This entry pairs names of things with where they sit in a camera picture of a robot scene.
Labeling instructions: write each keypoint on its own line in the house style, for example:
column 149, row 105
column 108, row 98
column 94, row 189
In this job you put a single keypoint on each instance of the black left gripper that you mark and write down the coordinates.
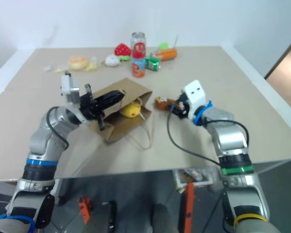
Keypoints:
column 89, row 106

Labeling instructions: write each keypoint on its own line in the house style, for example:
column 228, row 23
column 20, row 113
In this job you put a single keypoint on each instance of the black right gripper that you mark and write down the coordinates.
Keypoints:
column 183, row 110

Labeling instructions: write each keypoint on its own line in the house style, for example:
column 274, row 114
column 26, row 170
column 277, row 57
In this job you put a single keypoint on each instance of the brown bear plush toy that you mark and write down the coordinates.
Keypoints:
column 161, row 103

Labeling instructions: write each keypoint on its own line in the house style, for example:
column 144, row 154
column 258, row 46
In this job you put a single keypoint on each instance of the brown paper bag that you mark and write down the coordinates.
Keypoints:
column 126, row 126

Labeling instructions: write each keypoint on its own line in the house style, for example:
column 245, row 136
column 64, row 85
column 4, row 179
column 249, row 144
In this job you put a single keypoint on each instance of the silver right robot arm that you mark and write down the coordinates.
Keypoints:
column 229, row 136

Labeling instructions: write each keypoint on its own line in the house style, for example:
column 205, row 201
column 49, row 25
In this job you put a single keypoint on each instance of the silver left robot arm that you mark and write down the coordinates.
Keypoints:
column 42, row 136

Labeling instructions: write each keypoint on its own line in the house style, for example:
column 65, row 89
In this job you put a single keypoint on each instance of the clear bag of yellow snacks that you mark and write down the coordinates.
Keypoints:
column 93, row 65

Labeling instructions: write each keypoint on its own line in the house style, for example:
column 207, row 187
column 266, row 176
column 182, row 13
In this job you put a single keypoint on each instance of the white round plush toy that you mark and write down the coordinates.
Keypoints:
column 111, row 60

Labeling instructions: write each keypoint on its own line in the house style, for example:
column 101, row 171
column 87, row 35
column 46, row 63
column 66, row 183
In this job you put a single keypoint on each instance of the yellow donut plush toy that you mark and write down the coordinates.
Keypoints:
column 77, row 63

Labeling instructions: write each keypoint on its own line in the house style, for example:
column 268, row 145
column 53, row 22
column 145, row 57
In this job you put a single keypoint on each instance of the red strawberry plush toy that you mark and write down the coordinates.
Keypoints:
column 122, row 49

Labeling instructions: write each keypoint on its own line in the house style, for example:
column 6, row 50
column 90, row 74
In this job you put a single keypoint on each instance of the green plush toy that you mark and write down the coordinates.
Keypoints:
column 163, row 46

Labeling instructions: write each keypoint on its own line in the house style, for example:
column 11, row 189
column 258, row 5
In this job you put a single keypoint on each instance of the blue red drink can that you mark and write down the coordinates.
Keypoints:
column 138, row 69

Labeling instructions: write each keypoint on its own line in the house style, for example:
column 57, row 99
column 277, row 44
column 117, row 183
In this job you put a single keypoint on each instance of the green drink carton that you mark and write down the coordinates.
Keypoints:
column 152, row 63

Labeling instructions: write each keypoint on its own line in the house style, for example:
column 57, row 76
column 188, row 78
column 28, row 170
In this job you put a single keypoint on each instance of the small printed box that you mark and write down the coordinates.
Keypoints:
column 154, row 54

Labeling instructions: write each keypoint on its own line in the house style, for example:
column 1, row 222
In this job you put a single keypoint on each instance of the silver pink drink can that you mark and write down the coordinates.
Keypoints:
column 138, row 46

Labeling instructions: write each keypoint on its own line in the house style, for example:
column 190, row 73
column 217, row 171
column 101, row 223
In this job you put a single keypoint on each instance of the thin grey stick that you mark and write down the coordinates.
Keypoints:
column 176, row 41

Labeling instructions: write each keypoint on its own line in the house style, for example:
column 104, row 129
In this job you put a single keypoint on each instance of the white box of clutter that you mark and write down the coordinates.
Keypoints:
column 194, row 177

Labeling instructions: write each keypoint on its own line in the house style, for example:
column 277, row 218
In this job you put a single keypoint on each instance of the orange toy under table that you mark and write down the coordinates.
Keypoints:
column 85, row 208

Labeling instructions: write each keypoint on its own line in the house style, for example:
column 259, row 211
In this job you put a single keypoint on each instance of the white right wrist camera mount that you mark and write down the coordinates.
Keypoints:
column 195, row 94

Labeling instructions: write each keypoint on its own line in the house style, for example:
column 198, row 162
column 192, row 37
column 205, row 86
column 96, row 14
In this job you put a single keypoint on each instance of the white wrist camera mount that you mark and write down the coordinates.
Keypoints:
column 69, row 89
column 195, row 94

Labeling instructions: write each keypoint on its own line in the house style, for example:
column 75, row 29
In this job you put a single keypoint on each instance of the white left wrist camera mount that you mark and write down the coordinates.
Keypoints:
column 69, row 89

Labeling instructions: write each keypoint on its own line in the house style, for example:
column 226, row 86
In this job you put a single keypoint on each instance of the orange upright post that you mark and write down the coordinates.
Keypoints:
column 189, row 208

